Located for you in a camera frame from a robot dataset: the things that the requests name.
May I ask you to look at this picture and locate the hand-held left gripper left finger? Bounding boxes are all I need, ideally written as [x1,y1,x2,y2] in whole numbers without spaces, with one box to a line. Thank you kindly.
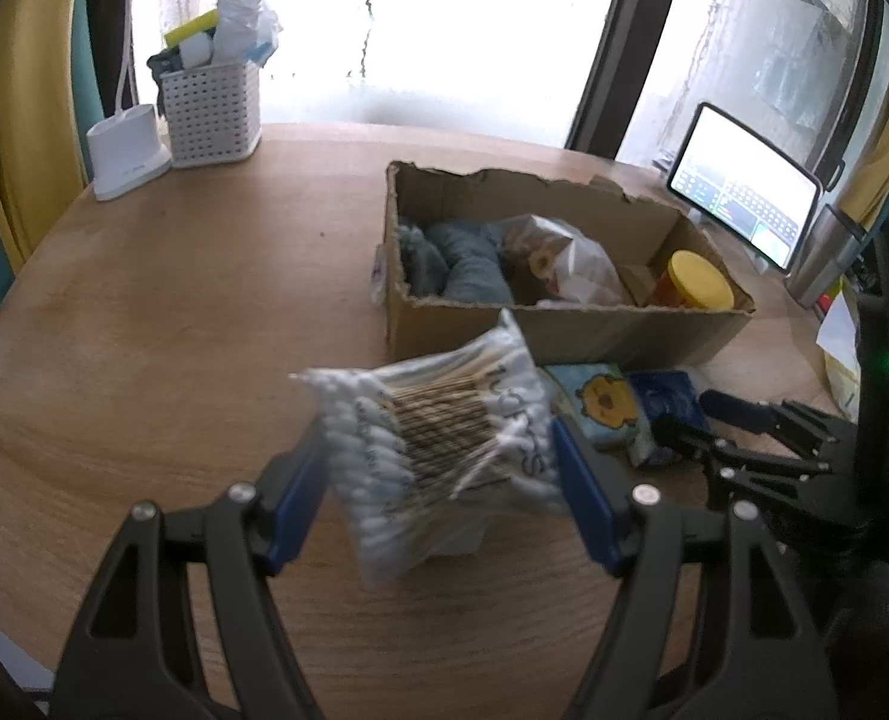
[53,416,333,720]

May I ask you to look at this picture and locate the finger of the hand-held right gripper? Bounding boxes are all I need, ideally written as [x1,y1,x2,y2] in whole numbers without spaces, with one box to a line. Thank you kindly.
[650,416,836,512]
[698,388,858,458]

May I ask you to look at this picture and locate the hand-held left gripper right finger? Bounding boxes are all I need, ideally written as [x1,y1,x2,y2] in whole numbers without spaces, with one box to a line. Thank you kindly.
[549,416,839,720]

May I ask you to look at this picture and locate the blue packet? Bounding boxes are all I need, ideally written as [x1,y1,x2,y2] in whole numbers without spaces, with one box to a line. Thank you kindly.
[624,369,716,470]

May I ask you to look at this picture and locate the tissue packet with yellow bear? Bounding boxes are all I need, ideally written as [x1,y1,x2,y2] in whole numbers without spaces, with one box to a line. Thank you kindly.
[545,364,656,451]

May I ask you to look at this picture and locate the yellow-lid jar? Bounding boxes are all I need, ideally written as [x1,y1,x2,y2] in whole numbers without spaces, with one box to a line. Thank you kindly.
[650,250,738,310]

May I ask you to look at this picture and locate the cotton swab pack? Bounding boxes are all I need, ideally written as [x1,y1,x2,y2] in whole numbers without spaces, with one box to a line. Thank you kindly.
[289,307,573,590]

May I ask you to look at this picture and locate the torn cardboard box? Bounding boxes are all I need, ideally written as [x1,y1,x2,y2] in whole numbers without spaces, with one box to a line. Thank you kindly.
[373,160,756,368]

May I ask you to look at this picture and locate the clear snack bag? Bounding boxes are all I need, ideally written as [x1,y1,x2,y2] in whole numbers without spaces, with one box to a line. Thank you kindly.
[500,214,633,307]

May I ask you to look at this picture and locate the pale yellow bag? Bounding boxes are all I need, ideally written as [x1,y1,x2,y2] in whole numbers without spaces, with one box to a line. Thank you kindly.
[823,349,861,413]

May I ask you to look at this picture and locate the white paper card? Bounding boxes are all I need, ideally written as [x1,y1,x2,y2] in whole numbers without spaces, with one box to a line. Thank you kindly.
[815,292,858,361]

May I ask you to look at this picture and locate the steel tumbler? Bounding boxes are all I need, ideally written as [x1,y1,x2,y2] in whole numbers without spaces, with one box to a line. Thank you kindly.
[784,202,866,310]

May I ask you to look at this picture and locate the tablet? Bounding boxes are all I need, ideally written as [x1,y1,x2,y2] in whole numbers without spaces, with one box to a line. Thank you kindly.
[665,101,824,275]

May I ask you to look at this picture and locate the yellow curtain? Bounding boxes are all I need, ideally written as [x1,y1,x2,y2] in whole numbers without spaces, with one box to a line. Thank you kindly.
[838,45,889,233]
[0,0,89,275]

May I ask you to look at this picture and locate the white desk lamp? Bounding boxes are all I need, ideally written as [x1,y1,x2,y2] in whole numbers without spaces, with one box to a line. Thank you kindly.
[53,0,174,202]

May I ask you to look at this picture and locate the white perforated basket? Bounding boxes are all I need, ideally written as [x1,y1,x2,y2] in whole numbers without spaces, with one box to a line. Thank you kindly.
[158,60,263,168]

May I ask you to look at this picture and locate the yellow sponge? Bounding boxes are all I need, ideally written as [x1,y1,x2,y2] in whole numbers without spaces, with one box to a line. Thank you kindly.
[163,9,221,47]

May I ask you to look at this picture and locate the crumpled white plastic bag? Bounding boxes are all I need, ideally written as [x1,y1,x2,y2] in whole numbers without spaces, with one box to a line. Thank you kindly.
[212,0,284,65]

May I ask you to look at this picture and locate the black window post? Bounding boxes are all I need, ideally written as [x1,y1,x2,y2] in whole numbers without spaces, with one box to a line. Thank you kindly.
[564,0,689,158]

